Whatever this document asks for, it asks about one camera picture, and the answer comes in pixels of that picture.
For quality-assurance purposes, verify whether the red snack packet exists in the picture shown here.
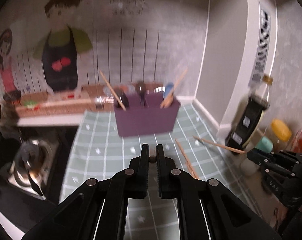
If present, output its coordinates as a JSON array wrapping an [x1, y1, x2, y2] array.
[[291, 128, 302, 153]]

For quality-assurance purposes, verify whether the dark translucent plastic spoon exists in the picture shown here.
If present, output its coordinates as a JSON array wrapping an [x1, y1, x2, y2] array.
[[115, 88, 129, 108]]

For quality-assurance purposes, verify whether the yellow lid jar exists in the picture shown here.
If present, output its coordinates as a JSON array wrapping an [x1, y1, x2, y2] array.
[[265, 119, 292, 145]]

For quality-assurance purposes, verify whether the teal lid jar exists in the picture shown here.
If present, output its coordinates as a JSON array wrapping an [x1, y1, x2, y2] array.
[[255, 136, 273, 153]]

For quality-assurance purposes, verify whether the dark soy sauce bottle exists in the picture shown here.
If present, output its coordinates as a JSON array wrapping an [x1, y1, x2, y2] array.
[[225, 74, 273, 150]]

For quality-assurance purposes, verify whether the green grid placemat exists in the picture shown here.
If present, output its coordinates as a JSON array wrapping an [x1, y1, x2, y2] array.
[[59, 105, 261, 239]]

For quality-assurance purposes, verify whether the grey spoon in caddy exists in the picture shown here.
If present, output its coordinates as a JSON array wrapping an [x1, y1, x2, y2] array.
[[135, 81, 147, 107]]

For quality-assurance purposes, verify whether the portable gas stove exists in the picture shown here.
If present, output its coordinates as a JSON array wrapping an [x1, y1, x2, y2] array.
[[0, 127, 64, 201]]

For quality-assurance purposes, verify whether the blue plastic spoon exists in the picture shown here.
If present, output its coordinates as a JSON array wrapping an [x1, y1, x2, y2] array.
[[163, 82, 174, 99]]

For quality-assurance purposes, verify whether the purple utensil caddy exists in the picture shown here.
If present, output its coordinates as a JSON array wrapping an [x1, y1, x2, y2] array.
[[114, 93, 180, 137]]

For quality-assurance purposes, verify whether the wooden chopstick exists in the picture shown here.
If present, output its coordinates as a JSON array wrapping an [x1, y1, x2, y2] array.
[[175, 139, 200, 180], [160, 68, 188, 108], [99, 70, 126, 111], [193, 135, 247, 154]]

